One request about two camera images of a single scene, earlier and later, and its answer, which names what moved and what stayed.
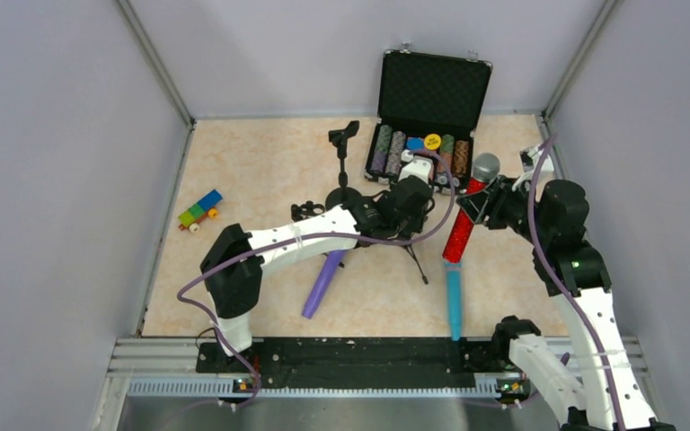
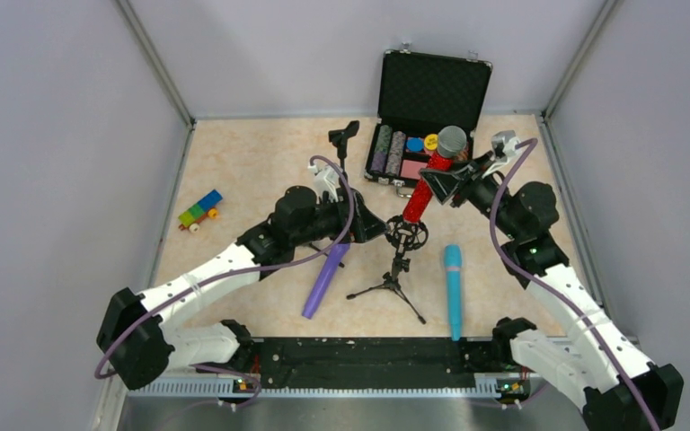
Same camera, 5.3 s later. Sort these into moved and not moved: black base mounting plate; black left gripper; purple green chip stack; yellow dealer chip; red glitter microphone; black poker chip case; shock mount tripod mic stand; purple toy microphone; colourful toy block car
Moved: red glitter microphone; black left gripper; shock mount tripod mic stand
Not moved: black base mounting plate; purple toy microphone; colourful toy block car; black poker chip case; yellow dealer chip; purple green chip stack
